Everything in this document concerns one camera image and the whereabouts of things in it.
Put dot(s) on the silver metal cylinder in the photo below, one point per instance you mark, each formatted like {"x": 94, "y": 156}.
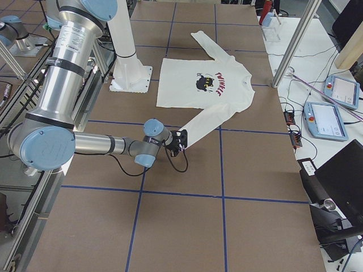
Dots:
{"x": 329, "y": 205}

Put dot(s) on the aluminium frame post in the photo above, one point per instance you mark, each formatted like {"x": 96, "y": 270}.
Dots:
{"x": 298, "y": 34}

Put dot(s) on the blue teach pendant far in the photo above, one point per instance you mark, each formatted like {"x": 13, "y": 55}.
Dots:
{"x": 344, "y": 91}

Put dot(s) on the wooden board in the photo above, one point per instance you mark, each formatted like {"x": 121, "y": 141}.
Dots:
{"x": 348, "y": 31}

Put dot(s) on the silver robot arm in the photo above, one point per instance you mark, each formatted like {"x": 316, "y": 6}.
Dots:
{"x": 46, "y": 138}

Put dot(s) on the cream long-sleeve cat shirt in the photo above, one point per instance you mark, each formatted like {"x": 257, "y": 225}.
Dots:
{"x": 219, "y": 87}

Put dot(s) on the blue teach pendant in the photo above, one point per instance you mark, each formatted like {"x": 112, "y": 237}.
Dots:
{"x": 324, "y": 121}
{"x": 344, "y": 91}

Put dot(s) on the blue teach pendant near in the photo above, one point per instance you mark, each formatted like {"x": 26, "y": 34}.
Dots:
{"x": 324, "y": 121}

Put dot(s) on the black monitor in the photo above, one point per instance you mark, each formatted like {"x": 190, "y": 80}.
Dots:
{"x": 341, "y": 178}

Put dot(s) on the orange black connector strip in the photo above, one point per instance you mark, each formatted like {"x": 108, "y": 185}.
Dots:
{"x": 293, "y": 129}

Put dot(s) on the blue cup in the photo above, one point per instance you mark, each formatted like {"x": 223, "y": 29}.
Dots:
{"x": 267, "y": 19}

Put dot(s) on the red bottle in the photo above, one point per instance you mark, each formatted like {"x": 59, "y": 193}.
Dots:
{"x": 266, "y": 8}

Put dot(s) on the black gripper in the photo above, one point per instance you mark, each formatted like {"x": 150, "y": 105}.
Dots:
{"x": 175, "y": 140}

